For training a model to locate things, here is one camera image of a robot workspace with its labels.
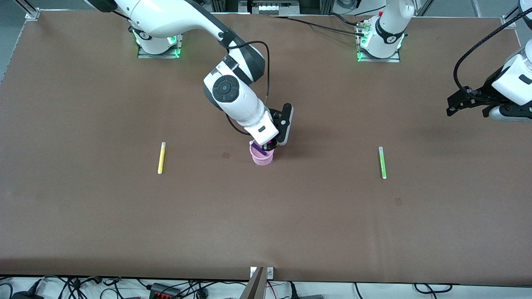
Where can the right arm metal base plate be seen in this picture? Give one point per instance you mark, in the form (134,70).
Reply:
(176,52)

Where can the green marker pen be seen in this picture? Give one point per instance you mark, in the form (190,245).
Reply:
(382,164)

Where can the brown wooden strut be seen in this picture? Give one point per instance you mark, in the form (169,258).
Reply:
(254,286)

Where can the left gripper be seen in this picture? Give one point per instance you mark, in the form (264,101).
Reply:
(483,91)

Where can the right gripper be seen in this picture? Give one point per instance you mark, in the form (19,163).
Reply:
(271,145)

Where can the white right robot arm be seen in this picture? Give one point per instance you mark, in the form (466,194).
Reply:
(166,16)

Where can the pink plastic cup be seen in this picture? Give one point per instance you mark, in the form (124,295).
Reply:
(262,160)

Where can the white metal bracket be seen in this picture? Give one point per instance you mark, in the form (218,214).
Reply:
(270,273)

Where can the black power adapter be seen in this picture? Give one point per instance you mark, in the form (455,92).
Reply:
(27,295)

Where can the purple marker pen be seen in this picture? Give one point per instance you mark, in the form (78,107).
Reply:
(258,151)

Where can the black orange power strip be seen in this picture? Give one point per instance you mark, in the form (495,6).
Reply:
(164,290)

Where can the yellow marker pen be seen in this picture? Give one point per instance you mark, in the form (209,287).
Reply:
(161,158)

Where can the metal table corner bracket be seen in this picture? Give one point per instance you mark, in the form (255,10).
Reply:
(508,21)
(33,15)

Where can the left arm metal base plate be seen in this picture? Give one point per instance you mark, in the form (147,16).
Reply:
(378,59)

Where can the aluminium frame with connectors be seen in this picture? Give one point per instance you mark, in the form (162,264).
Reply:
(270,6)

